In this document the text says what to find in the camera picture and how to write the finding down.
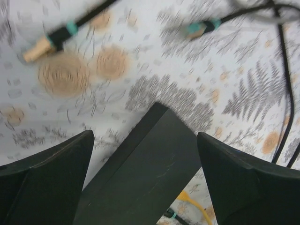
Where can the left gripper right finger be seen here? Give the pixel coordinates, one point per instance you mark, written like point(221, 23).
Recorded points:
point(246, 190)

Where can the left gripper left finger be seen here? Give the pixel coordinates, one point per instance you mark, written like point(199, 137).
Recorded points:
point(45, 188)

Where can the floral patterned table mat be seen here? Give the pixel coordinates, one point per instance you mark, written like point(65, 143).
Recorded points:
point(227, 68)

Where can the black network switch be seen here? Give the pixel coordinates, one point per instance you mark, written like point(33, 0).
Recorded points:
point(144, 175)

